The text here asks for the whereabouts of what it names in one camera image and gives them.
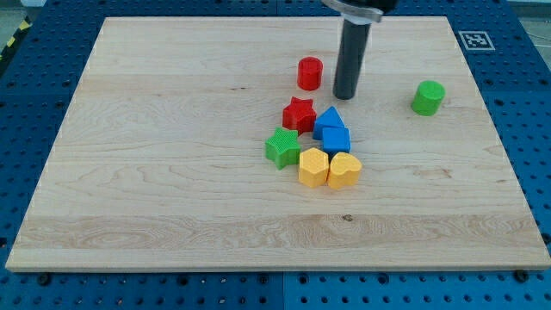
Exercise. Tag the yellow heart block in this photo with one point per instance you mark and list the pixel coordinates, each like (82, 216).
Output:
(345, 170)

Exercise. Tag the light wooden board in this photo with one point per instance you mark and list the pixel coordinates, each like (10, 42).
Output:
(159, 163)

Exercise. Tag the red star block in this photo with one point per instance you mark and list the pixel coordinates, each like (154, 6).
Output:
(299, 115)

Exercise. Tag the green cylinder block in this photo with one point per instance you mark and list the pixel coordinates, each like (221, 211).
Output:
(428, 98)

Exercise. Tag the green star block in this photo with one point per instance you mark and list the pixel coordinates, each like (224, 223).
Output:
(283, 147)

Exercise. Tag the white fiducial marker tag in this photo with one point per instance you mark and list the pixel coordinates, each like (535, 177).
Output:
(474, 40)

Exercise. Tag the yellow black hazard tape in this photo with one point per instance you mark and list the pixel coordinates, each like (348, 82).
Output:
(15, 40)

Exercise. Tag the blue cube block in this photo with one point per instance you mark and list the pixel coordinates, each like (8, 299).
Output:
(336, 139)

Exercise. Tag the yellow hexagon block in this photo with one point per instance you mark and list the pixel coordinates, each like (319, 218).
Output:
(313, 167)

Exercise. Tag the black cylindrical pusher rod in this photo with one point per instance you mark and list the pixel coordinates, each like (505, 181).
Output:
(352, 47)

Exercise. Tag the red cylinder block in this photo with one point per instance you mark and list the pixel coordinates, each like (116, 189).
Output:
(310, 72)

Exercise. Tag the blue triangle block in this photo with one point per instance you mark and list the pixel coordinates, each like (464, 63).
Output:
(330, 118)

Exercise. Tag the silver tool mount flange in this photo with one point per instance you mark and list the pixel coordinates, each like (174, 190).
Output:
(361, 11)

